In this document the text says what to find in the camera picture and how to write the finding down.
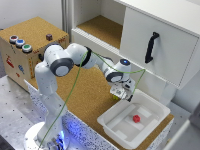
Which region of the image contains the pink block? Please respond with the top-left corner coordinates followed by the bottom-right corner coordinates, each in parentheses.
top-left (132, 114), bottom-right (141, 123)

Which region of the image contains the red button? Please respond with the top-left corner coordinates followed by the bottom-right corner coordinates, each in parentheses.
top-left (9, 34), bottom-right (19, 45)

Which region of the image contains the black drawer handle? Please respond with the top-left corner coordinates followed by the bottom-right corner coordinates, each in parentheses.
top-left (37, 53), bottom-right (46, 64)

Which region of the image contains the white sliding door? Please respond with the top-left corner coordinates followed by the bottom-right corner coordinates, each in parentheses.
top-left (118, 6), bottom-right (200, 90)

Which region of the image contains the green cable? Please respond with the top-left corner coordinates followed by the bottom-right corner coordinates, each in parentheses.
top-left (38, 49), bottom-right (147, 150)

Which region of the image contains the wooden drawer box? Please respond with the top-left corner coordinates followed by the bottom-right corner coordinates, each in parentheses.
top-left (0, 16), bottom-right (71, 92)

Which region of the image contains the white cabinet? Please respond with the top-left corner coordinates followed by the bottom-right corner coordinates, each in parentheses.
top-left (70, 0), bottom-right (200, 107)

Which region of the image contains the white plastic box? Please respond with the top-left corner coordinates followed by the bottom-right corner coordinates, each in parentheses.
top-left (96, 88), bottom-right (172, 150)

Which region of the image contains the green button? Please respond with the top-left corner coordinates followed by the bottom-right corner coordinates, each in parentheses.
top-left (21, 43), bottom-right (33, 54)

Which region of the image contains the purple block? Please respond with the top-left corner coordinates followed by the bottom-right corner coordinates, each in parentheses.
top-left (45, 33), bottom-right (53, 42)

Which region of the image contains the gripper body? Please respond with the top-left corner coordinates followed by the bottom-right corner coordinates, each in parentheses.
top-left (110, 79), bottom-right (137, 102)

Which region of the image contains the black door handle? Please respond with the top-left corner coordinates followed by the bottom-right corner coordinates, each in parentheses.
top-left (144, 31), bottom-right (161, 65)

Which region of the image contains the blue button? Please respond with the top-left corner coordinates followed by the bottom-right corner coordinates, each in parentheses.
top-left (15, 38), bottom-right (26, 49)

